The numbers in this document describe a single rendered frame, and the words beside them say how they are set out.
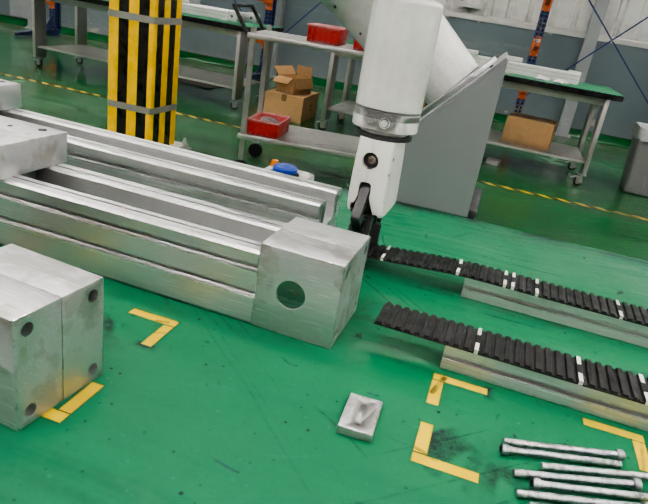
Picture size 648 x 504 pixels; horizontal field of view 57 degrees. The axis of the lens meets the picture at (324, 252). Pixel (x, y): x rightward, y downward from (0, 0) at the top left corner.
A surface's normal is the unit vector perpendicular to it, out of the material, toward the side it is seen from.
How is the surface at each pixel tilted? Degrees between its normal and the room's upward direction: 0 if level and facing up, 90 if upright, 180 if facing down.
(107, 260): 90
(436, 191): 90
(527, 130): 89
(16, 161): 90
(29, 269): 0
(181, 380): 0
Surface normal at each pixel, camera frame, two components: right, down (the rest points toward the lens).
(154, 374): 0.15, -0.91
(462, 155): -0.28, 0.33
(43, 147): 0.94, 0.25
